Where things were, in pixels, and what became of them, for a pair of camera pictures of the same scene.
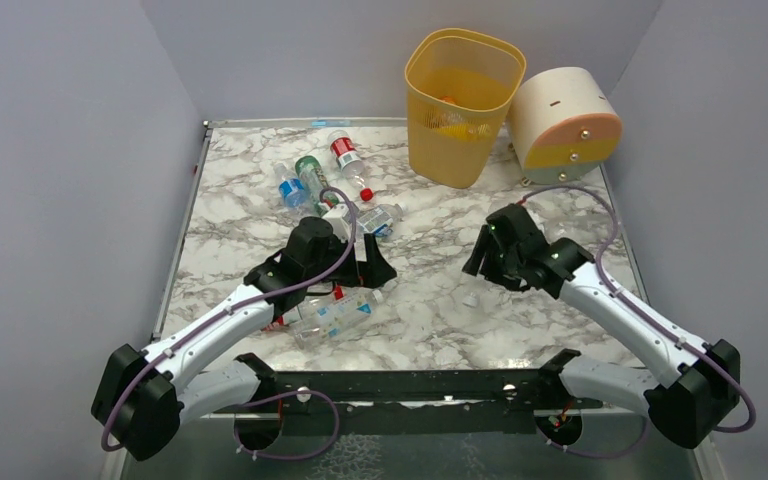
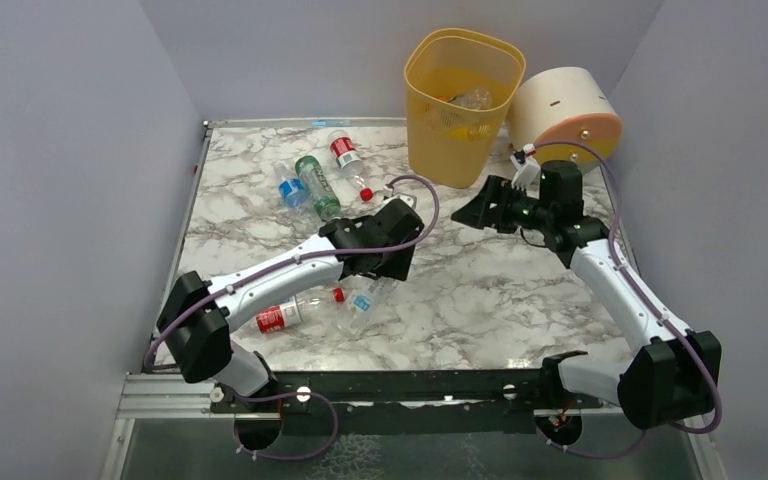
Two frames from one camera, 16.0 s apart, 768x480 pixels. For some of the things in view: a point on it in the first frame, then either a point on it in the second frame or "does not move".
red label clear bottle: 350,161 does not move
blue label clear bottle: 291,188 does not move
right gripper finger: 472,266 → 498,205
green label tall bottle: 315,182 does not move
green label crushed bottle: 472,300 → 478,99
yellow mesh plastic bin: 459,90 does not move
